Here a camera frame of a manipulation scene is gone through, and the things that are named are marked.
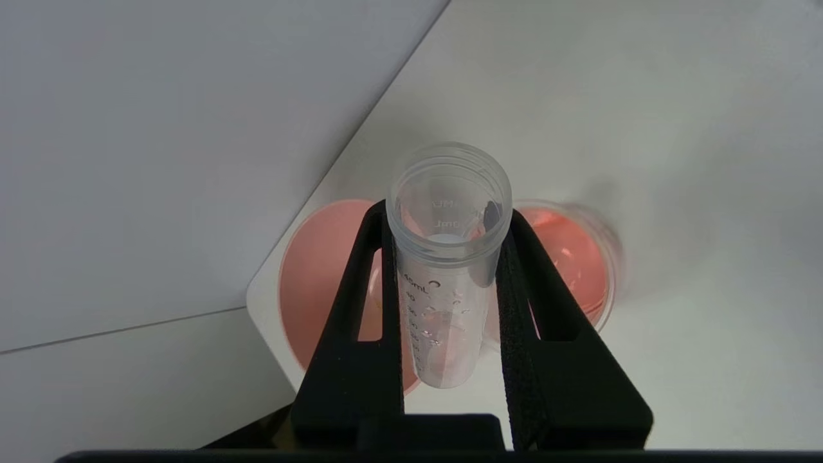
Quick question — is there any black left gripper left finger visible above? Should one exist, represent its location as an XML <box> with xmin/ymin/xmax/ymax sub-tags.
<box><xmin>290</xmin><ymin>199</ymin><xmax>406</xmax><ymax>451</ymax></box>

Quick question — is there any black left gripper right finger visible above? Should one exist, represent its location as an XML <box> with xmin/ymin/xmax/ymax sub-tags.
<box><xmin>494</xmin><ymin>208</ymin><xmax>655</xmax><ymax>451</ymax></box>

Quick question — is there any pink plastic bowl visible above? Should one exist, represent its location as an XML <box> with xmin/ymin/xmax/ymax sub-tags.
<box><xmin>277</xmin><ymin>197</ymin><xmax>420</xmax><ymax>395</ymax></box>

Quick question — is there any clear glass beaker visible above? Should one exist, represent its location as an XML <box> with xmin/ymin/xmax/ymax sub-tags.
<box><xmin>485</xmin><ymin>199</ymin><xmax>624</xmax><ymax>349</ymax></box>

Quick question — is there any test tube with red pigment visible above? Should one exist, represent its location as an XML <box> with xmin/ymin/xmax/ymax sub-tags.
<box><xmin>386</xmin><ymin>141</ymin><xmax>514</xmax><ymax>390</ymax></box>

